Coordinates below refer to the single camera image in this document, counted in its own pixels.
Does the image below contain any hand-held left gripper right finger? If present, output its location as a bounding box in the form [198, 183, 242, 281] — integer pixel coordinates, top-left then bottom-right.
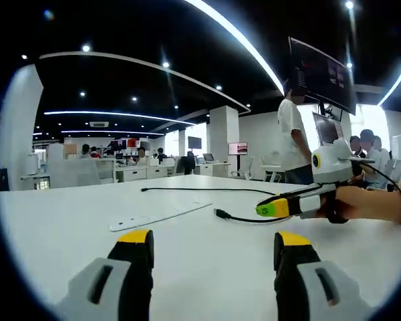
[273, 231, 372, 321]

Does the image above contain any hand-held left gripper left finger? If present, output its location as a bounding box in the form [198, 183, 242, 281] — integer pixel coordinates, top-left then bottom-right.
[55, 229, 154, 321]

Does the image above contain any black USB data cable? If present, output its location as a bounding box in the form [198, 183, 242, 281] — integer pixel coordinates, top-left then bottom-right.
[141, 187, 297, 224]

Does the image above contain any white USB port strip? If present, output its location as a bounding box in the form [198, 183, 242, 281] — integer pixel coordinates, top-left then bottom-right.
[108, 201, 213, 233]

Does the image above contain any white desk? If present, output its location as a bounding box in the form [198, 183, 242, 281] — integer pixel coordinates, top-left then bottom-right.
[0, 173, 401, 321]

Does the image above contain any person's right hand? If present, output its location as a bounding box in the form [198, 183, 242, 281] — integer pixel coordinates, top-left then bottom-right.
[315, 185, 365, 221]

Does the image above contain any monitor with bright screen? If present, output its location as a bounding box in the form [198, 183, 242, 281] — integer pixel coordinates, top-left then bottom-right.
[312, 111, 346, 147]

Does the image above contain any white office chair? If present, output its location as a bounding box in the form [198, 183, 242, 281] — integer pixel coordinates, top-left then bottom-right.
[231, 156, 255, 181]

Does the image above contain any screen on floor stand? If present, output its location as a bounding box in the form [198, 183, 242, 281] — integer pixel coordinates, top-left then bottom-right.
[227, 141, 249, 175]

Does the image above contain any large hanging dark monitor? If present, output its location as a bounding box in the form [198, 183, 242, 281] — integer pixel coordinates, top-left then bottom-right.
[288, 36, 358, 116]

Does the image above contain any row of white office desks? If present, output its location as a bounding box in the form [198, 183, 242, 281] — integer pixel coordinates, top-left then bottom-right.
[19, 156, 233, 184]

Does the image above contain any long curved ceiling light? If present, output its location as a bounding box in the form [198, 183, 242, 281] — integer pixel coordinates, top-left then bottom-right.
[183, 0, 285, 97]

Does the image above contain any thin curved ceiling strip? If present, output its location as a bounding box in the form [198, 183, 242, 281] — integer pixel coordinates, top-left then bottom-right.
[39, 51, 252, 114]

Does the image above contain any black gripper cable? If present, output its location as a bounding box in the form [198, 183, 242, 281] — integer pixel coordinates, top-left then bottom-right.
[347, 159, 401, 232]

